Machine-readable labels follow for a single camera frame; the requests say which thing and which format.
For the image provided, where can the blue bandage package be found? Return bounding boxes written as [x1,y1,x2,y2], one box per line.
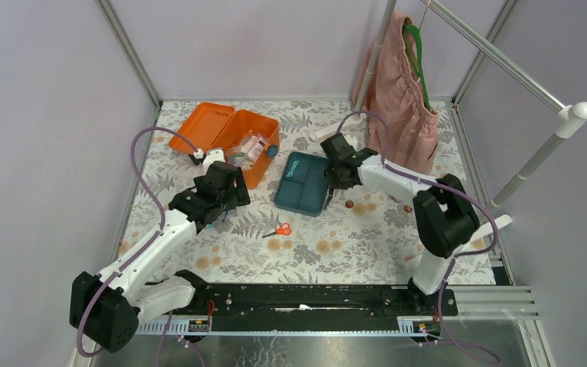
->
[225,146,255,171]

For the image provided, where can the teal tray insert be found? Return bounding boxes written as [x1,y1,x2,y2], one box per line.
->
[274,151,329,217]

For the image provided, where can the white gauze packet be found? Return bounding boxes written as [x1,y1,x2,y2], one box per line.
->
[242,134,268,162]

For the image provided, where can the black handled scissors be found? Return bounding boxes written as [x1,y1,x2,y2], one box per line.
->
[323,188,335,210]

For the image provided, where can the teal small packet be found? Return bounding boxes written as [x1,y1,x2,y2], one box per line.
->
[285,160,300,178]

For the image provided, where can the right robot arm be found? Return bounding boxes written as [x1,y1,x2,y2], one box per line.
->
[320,133,480,315]

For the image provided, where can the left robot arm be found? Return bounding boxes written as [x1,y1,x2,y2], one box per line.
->
[69,161,251,357]

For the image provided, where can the pink hanging garment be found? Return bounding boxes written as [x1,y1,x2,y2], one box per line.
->
[362,11,439,174]

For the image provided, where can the green clothes hanger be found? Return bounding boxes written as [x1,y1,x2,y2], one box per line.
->
[402,23,433,112]

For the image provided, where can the white clothes rack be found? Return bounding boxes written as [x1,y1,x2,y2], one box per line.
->
[307,0,587,272]

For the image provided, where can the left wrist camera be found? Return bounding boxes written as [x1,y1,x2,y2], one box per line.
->
[202,148,226,174]

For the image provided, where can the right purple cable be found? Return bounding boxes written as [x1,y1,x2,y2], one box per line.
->
[336,110,502,365]

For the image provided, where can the orange handled scissors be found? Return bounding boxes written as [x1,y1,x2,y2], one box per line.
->
[262,222,293,239]

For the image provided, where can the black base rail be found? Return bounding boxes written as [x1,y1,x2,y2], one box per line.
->
[138,283,459,336]

